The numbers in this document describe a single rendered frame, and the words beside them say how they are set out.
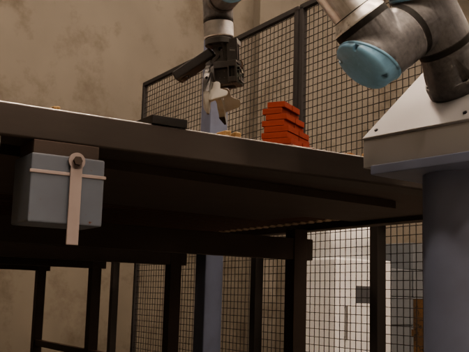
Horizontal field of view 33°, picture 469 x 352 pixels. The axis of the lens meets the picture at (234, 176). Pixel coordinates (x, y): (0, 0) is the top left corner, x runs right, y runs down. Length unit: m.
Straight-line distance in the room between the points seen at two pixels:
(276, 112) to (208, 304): 1.30
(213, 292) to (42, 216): 2.49
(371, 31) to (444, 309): 0.54
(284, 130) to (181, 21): 5.49
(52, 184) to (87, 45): 6.17
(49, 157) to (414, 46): 0.71
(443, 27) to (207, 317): 2.47
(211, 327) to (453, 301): 2.37
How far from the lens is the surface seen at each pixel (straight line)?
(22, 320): 6.99
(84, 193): 1.41
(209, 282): 3.80
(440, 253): 1.58
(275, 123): 2.79
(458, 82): 1.63
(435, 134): 1.57
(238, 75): 1.94
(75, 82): 7.39
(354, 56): 1.53
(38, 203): 1.38
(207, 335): 3.81
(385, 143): 1.65
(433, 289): 1.59
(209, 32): 1.97
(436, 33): 1.59
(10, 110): 1.41
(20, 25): 7.29
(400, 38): 1.54
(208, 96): 1.89
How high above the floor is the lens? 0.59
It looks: 9 degrees up
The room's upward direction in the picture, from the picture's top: 2 degrees clockwise
